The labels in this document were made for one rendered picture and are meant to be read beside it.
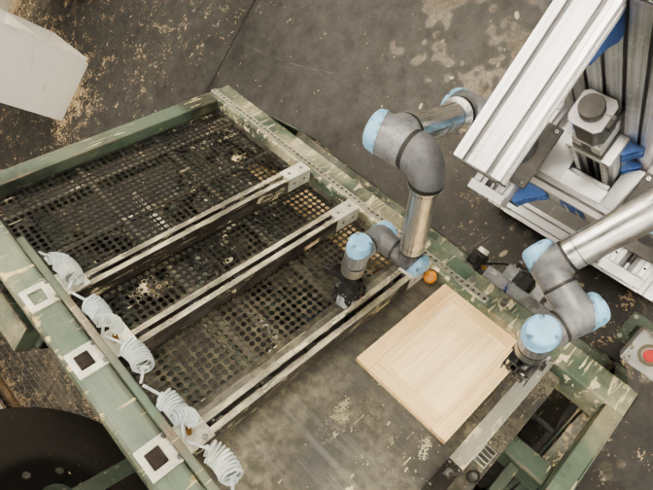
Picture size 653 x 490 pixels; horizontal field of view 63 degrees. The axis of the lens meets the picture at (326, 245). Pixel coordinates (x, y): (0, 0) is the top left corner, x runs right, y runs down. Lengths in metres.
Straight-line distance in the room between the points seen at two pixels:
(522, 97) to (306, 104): 2.72
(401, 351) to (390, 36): 2.12
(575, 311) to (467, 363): 0.71
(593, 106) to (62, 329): 1.56
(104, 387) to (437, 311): 1.12
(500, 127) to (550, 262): 0.45
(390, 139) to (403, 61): 1.97
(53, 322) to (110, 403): 0.34
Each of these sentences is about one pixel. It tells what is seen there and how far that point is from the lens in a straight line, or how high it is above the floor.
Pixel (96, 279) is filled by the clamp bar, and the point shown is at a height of 1.67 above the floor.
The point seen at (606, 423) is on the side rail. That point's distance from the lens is 1.96.
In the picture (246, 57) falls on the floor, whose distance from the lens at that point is 3.95.
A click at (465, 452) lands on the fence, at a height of 1.27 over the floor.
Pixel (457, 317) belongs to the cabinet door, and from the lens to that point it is 1.99.
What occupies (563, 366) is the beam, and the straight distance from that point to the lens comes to 2.00.
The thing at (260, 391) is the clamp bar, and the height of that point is 1.55.
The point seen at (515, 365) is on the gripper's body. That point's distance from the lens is 1.35.
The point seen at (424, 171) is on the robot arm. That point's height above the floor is 1.60.
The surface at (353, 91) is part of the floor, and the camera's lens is 3.41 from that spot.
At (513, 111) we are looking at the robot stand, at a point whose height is 2.03.
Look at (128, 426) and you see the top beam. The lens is 1.62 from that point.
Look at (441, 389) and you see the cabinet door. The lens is 1.82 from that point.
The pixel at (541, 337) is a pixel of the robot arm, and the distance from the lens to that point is 1.21.
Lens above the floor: 2.88
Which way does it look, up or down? 61 degrees down
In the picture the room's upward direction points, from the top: 81 degrees counter-clockwise
